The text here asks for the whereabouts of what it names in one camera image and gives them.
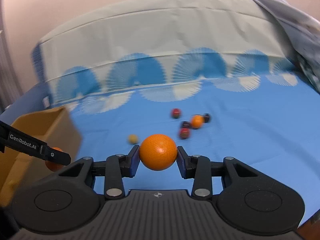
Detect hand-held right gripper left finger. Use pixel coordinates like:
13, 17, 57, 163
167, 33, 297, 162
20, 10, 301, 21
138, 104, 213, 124
58, 145, 140, 200

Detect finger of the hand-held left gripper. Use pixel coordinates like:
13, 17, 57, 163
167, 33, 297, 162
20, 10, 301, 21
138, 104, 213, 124
0, 121, 71, 166

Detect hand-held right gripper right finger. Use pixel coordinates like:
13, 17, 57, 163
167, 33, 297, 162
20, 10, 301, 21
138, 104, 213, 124
176, 145, 258, 198

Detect brown cardboard box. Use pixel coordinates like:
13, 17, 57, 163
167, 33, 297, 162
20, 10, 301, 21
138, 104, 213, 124
0, 106, 83, 207

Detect large orange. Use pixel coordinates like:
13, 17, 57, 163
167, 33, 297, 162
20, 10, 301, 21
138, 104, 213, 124
139, 134, 178, 171

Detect small orange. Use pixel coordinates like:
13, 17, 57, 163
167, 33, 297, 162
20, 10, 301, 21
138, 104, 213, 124
190, 115, 204, 129
45, 147, 64, 172

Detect blue fan-print bed sheet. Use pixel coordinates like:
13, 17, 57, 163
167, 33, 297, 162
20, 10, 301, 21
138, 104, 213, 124
30, 0, 320, 230

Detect grey curtain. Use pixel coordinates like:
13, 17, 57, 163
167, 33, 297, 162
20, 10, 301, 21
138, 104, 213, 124
0, 27, 23, 108

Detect grey blanket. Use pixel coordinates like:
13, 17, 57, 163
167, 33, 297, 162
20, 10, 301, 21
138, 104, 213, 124
237, 0, 320, 93

